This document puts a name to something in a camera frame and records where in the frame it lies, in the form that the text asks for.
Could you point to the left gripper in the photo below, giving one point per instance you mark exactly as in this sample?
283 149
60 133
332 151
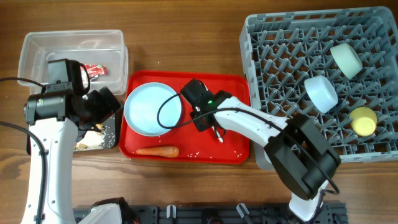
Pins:
106 104

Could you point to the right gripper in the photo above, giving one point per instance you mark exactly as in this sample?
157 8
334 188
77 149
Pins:
204 121

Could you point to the white plastic spoon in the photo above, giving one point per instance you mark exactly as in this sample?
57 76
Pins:
217 134

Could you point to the red snack wrapper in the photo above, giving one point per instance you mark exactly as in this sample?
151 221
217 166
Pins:
93 71

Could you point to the light blue plate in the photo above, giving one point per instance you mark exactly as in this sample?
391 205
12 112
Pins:
151 108

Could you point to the orange carrot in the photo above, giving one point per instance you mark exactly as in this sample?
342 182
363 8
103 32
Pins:
164 151

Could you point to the small light blue bowl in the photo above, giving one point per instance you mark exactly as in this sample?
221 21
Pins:
321 93

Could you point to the yellow plastic cup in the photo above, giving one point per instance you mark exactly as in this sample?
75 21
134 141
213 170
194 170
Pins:
364 121

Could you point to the mint green bowl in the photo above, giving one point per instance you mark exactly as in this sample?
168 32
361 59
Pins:
347 60

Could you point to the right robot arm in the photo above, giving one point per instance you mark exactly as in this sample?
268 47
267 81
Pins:
302 157

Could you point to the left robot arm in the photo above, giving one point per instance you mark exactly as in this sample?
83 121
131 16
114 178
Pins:
49 197

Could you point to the grey dishwasher rack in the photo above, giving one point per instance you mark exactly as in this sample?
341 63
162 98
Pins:
280 51

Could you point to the black plastic tray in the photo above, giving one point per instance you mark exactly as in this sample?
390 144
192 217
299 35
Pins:
66 122

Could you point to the red serving tray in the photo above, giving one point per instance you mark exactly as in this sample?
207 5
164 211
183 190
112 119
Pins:
194 146

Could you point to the rice food scraps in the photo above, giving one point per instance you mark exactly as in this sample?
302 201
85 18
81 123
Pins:
104 139

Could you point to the clear plastic bin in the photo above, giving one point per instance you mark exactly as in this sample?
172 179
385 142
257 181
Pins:
92 47

